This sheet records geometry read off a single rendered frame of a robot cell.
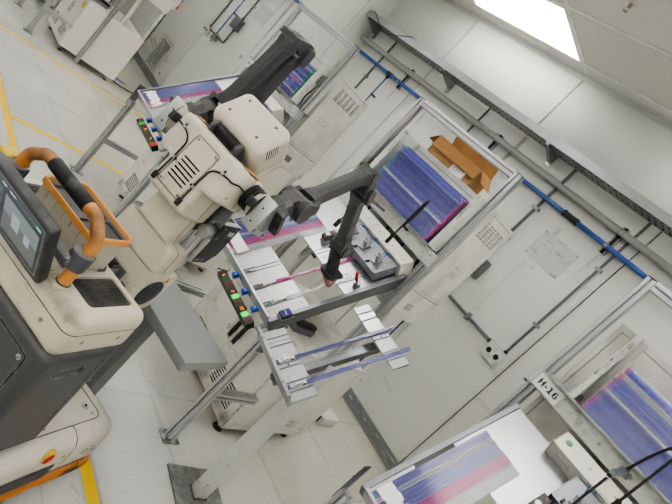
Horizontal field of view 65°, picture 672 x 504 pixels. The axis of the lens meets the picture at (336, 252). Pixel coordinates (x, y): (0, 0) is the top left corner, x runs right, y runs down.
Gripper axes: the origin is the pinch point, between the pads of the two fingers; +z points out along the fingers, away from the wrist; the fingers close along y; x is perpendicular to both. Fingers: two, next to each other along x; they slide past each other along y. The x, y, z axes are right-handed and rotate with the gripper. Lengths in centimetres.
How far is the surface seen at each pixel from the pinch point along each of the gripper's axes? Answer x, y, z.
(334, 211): -29, 47, -1
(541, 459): -30, -106, -2
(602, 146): -240, 41, -17
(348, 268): -14.4, 6.2, -0.1
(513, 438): -26, -95, -1
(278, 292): 22.8, 4.7, 1.8
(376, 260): -24.0, -0.6, -8.5
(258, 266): 24.6, 23.0, 1.6
